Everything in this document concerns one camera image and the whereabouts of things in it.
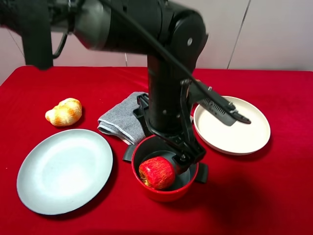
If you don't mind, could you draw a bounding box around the pale orange croissant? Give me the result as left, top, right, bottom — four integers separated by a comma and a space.
45, 98, 82, 127

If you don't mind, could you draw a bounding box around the red yellow apple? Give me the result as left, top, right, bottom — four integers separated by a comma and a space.
139, 156, 176, 190

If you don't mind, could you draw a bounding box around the grey blue round plate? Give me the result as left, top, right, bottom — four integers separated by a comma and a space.
17, 129, 113, 215

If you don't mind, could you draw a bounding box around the red pot with black handles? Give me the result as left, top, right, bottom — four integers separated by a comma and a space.
123, 135, 208, 202

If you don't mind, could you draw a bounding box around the red tablecloth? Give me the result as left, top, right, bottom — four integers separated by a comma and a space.
0, 67, 313, 235

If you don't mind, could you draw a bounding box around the cream shallow bowl plate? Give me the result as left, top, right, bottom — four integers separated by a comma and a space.
193, 96, 271, 155

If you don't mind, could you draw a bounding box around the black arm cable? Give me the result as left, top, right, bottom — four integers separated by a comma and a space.
52, 0, 237, 115

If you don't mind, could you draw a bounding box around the folded grey towel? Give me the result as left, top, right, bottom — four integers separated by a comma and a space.
97, 92, 145, 145

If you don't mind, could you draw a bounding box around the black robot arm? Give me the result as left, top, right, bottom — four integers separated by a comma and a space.
0, 0, 250, 173

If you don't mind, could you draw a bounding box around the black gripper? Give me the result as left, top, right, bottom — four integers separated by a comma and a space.
133, 79, 251, 175

